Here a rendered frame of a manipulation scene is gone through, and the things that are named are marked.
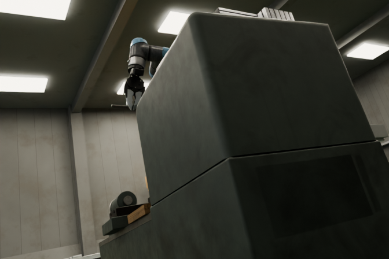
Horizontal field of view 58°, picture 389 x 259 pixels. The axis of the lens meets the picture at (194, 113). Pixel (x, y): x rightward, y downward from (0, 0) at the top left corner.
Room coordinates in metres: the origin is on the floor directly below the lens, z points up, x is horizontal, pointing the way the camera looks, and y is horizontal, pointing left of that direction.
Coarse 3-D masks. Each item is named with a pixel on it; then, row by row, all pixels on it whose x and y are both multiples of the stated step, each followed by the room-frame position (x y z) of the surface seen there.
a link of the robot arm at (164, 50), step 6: (150, 48) 1.36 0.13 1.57; (156, 48) 1.37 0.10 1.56; (162, 48) 1.38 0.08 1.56; (168, 48) 1.40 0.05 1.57; (150, 54) 1.37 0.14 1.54; (156, 54) 1.38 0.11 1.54; (162, 54) 1.38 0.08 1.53; (150, 60) 1.40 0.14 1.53; (156, 60) 1.40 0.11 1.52; (156, 66) 1.46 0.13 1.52
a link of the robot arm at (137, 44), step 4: (132, 40) 1.37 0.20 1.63; (136, 40) 1.35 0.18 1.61; (140, 40) 1.36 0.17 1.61; (144, 40) 1.37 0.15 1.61; (132, 44) 1.36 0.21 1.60; (136, 44) 1.35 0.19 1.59; (140, 44) 1.35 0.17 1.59; (144, 44) 1.37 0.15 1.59; (132, 48) 1.35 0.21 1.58; (136, 48) 1.35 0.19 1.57; (140, 48) 1.35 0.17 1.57; (144, 48) 1.36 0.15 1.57; (148, 48) 1.36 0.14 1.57; (132, 52) 1.35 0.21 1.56; (136, 52) 1.34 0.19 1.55; (140, 52) 1.35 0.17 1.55; (144, 52) 1.36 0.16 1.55; (148, 52) 1.37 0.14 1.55; (132, 56) 1.35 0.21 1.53; (136, 56) 1.34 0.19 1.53; (140, 56) 1.35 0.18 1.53; (144, 56) 1.37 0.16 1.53
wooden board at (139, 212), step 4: (144, 204) 1.45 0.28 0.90; (148, 204) 1.45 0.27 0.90; (140, 208) 1.49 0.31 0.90; (144, 208) 1.44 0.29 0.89; (148, 208) 1.45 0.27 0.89; (132, 212) 1.62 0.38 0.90; (136, 212) 1.56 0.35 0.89; (140, 212) 1.50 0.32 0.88; (144, 212) 1.45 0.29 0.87; (148, 212) 1.45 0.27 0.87; (128, 216) 1.69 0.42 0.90; (132, 216) 1.63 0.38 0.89; (136, 216) 1.57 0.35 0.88; (140, 216) 1.51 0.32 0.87; (128, 220) 1.70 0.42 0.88; (132, 220) 1.64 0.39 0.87; (136, 220) 1.62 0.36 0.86
